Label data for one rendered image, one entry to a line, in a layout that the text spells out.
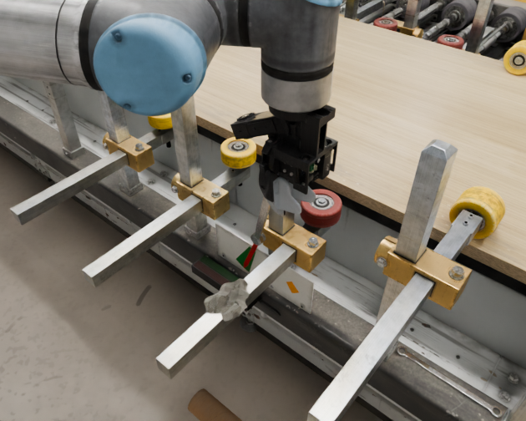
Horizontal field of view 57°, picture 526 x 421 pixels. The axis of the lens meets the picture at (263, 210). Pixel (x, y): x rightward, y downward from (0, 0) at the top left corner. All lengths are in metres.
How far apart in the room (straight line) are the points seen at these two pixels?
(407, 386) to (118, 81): 0.73
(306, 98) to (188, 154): 0.46
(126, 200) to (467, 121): 0.87
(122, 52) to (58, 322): 1.63
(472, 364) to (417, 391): 0.20
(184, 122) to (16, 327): 1.29
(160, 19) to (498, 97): 1.10
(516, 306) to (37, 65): 0.89
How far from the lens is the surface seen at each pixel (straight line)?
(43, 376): 1.89
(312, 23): 0.56
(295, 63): 0.57
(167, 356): 0.78
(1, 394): 1.91
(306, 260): 0.90
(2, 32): 0.52
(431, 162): 0.65
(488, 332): 1.13
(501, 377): 1.13
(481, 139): 1.22
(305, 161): 0.63
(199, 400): 1.62
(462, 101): 1.36
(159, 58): 0.44
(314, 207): 0.92
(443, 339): 1.14
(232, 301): 0.81
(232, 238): 1.03
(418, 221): 0.71
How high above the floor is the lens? 1.51
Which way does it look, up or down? 42 degrees down
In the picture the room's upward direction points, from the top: straight up
